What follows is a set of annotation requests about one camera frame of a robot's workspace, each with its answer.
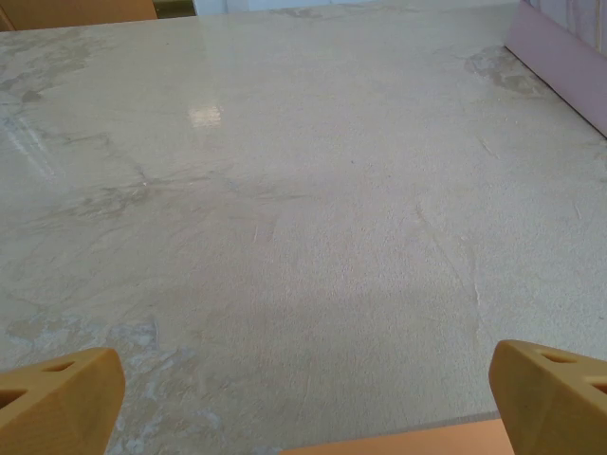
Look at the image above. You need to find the orange wrapping paper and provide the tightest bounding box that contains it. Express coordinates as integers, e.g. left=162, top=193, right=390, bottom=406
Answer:
left=282, top=418, right=511, bottom=455

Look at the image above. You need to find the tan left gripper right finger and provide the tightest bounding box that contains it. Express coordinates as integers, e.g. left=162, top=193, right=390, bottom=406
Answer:
left=488, top=339, right=607, bottom=455

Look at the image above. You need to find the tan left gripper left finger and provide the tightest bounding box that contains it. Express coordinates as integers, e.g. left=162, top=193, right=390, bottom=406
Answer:
left=0, top=347, right=127, bottom=455

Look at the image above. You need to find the pale pink gift box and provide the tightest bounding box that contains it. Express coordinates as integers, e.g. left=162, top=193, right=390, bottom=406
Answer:
left=505, top=0, right=607, bottom=141

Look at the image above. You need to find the brown wooden door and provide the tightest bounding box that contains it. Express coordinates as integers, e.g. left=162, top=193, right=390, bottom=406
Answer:
left=0, top=0, right=158, bottom=32

